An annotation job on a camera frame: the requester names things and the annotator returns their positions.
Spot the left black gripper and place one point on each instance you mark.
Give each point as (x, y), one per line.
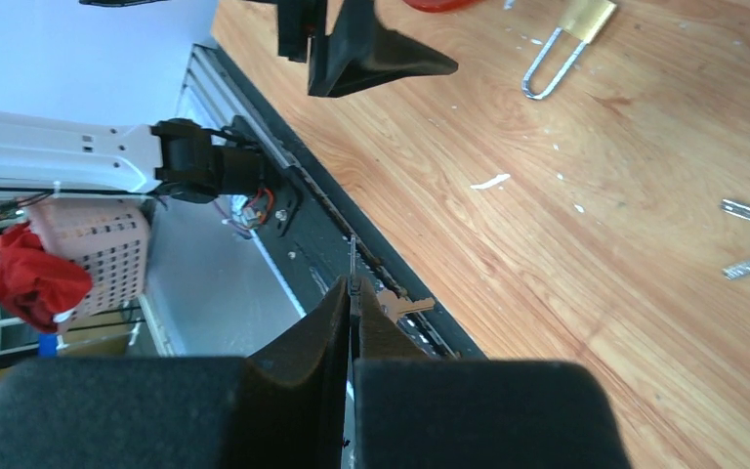
(358, 54)

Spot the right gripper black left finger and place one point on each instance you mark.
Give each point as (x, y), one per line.
(282, 407)

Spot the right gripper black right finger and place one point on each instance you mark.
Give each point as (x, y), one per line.
(415, 411)

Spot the small silver key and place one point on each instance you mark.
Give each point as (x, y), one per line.
(392, 306)

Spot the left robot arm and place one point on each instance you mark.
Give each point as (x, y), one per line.
(181, 159)

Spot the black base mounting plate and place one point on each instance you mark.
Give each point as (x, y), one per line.
(328, 234)

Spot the pink perforated basket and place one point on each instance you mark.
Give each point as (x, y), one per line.
(107, 237)

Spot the red cloth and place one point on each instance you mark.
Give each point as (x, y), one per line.
(35, 285)

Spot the red cable lock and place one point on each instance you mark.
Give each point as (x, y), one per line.
(438, 6)

